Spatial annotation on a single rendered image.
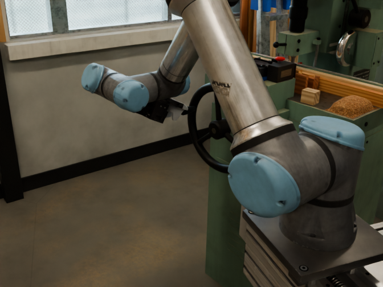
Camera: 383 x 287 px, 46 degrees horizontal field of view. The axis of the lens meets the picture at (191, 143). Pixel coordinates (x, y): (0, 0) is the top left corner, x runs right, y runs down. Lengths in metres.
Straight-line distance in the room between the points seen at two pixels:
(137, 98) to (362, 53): 0.84
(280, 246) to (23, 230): 1.74
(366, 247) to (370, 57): 0.83
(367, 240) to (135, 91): 0.60
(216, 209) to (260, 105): 1.11
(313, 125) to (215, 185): 1.00
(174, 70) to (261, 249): 0.47
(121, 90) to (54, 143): 1.66
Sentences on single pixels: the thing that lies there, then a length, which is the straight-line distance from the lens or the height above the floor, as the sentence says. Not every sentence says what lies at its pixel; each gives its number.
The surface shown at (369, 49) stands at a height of 1.03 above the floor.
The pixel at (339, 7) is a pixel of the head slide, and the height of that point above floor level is 1.15.
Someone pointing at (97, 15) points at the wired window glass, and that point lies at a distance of 2.71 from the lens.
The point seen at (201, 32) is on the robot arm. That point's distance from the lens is 0.78.
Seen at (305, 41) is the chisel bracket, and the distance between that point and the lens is 1.56.
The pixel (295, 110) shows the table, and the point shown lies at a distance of 1.41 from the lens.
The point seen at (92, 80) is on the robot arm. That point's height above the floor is 1.02.
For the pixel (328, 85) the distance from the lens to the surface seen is 1.51.
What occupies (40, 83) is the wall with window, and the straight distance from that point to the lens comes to 2.58.
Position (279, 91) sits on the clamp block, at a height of 0.93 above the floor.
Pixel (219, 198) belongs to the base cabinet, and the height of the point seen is 0.42.
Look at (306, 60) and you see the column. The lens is 1.78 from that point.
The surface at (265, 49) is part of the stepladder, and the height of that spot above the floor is 0.82.
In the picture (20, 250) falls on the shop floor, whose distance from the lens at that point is 2.30.
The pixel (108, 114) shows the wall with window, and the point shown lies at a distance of 2.79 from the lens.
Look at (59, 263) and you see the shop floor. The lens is 2.18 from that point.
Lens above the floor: 1.34
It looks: 25 degrees down
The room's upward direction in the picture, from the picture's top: 1 degrees clockwise
